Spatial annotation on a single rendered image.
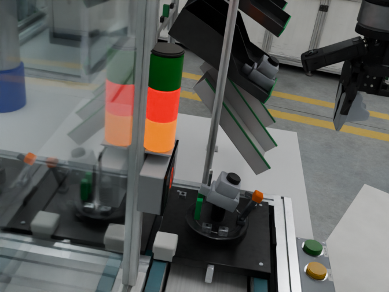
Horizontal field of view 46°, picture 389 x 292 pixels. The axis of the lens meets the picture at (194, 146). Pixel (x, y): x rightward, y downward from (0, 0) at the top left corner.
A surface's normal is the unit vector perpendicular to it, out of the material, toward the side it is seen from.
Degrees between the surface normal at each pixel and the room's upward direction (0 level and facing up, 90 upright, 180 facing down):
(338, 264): 0
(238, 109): 90
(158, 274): 0
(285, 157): 0
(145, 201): 90
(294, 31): 90
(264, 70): 93
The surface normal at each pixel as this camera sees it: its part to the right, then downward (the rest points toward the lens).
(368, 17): -0.79, 0.22
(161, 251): -0.12, 0.48
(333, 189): 0.11, -0.86
